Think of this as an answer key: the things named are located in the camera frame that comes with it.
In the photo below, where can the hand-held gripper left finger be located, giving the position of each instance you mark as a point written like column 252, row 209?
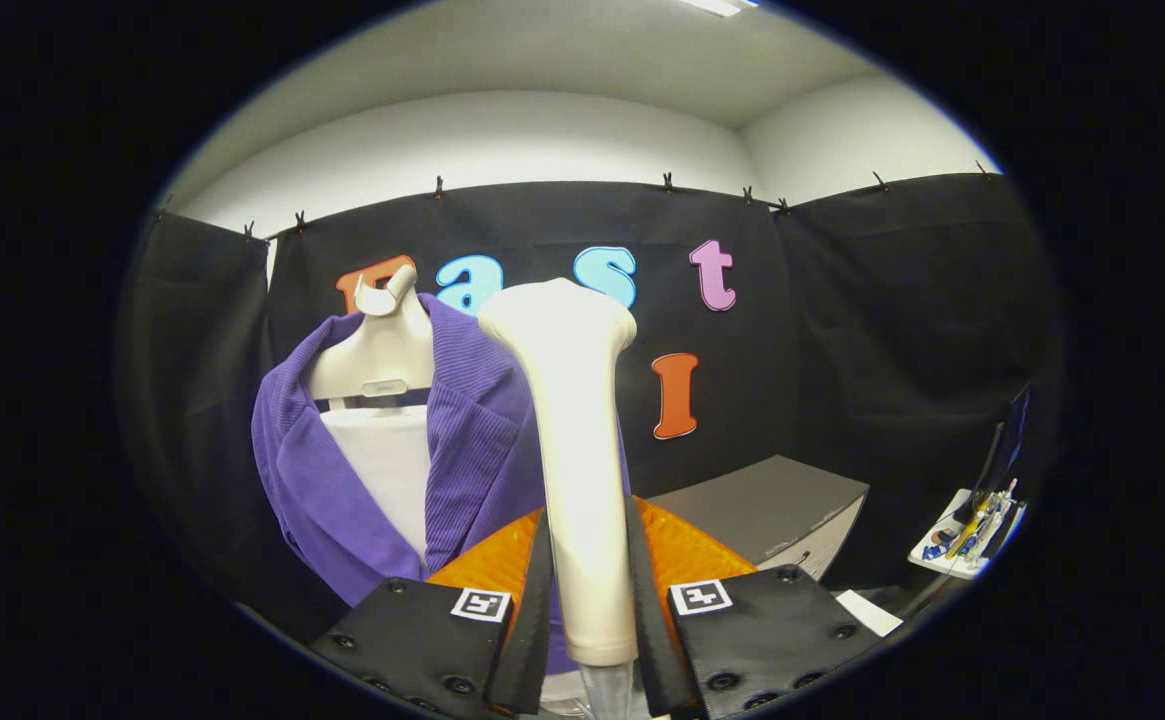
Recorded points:
column 532, row 620

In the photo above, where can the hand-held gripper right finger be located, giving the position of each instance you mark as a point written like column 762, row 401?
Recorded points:
column 647, row 620

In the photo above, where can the cream garment steamer head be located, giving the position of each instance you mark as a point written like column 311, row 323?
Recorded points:
column 577, row 450

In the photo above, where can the grey filing cabinet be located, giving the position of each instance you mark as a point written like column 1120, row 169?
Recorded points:
column 762, row 500

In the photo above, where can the white paper sheet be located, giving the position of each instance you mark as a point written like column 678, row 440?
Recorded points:
column 867, row 612

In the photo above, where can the white mannequin torso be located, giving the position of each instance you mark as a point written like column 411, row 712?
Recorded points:
column 382, row 350

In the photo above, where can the white tray of small tools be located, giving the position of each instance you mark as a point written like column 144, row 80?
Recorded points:
column 962, row 545

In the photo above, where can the black backdrop cloth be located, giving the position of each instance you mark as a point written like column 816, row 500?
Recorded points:
column 892, row 330

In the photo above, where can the long ceiling light panel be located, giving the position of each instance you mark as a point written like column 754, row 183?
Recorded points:
column 717, row 5

